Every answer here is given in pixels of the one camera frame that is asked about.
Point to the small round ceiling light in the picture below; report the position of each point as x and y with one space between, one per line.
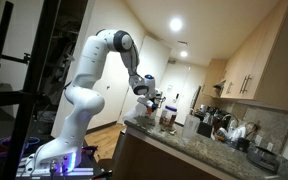
183 53

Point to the small wood wall cabinet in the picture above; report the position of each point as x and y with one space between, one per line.
213 77

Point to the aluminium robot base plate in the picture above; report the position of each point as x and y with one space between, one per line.
55 172

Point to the white wall outlet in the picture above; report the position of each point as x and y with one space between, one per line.
269 146

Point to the black square container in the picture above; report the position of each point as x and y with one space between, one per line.
204 129

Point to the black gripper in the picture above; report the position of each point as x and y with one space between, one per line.
158 102

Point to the curved kitchen faucet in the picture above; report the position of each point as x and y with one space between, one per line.
230 119

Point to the black toaster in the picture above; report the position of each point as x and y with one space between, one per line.
262 159

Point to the clear jar with blue lid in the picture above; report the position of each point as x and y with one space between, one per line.
168 118

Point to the large round ceiling light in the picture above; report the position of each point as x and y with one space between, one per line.
175 24

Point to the light wood wall cabinet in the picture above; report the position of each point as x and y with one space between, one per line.
267 56

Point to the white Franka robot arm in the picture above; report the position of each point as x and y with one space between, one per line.
84 100

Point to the white door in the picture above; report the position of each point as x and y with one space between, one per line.
157 63

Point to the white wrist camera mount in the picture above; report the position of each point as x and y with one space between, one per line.
146 99

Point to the black tripod stand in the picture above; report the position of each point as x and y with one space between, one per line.
30 83

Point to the white and orange can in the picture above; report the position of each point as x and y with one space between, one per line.
149 112

